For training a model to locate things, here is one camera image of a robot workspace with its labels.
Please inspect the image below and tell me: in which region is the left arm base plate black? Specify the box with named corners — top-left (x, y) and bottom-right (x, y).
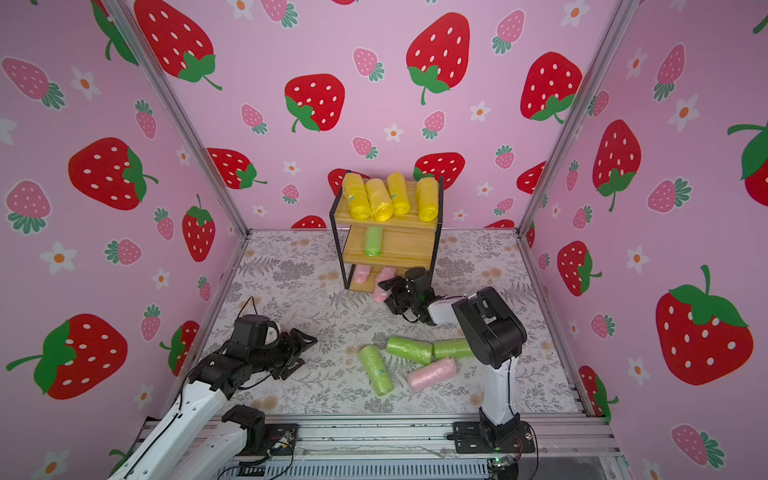
top-left (239, 423), bottom-right (299, 457)

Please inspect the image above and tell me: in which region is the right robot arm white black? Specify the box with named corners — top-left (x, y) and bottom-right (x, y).
top-left (378, 267), bottom-right (527, 442)

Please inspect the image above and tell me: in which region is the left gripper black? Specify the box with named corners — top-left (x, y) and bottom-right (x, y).
top-left (248, 326), bottom-right (318, 377)

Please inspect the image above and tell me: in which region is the wooden shelf black metal frame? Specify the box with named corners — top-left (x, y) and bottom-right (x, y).
top-left (329, 171), bottom-right (443, 293)

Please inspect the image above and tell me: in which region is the pink trash bag roll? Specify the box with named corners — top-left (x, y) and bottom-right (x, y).
top-left (407, 357), bottom-right (458, 392)
top-left (352, 264), bottom-right (371, 284)
top-left (372, 267), bottom-right (397, 302)

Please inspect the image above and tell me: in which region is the aluminium rail frame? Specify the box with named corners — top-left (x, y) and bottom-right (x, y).
top-left (188, 413), bottom-right (632, 479)

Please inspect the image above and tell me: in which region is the yellow trash bag roll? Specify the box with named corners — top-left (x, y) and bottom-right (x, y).
top-left (342, 172), bottom-right (372, 220)
top-left (365, 178), bottom-right (394, 222)
top-left (387, 172), bottom-right (411, 216)
top-left (416, 177), bottom-right (440, 222)

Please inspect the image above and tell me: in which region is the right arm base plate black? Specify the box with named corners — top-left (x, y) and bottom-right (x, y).
top-left (446, 421), bottom-right (537, 455)

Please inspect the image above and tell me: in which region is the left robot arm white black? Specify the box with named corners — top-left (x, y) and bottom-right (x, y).
top-left (111, 314), bottom-right (318, 479)

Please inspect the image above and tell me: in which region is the green trash bag roll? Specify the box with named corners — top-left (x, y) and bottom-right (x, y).
top-left (358, 345), bottom-right (394, 396)
top-left (363, 226), bottom-right (384, 257)
top-left (433, 339), bottom-right (474, 360)
top-left (386, 336), bottom-right (433, 365)

